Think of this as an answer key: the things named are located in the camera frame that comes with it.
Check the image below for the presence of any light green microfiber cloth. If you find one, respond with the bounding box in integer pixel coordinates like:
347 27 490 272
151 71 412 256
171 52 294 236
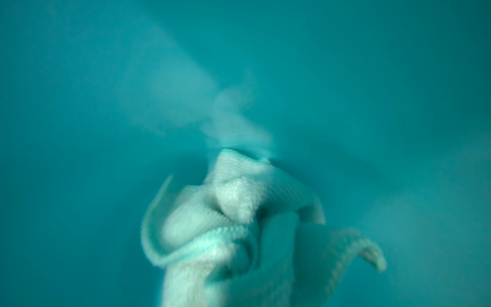
141 148 387 306

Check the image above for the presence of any teal plastic bucket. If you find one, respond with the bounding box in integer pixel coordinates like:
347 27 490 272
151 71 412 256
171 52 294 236
1 1 490 306

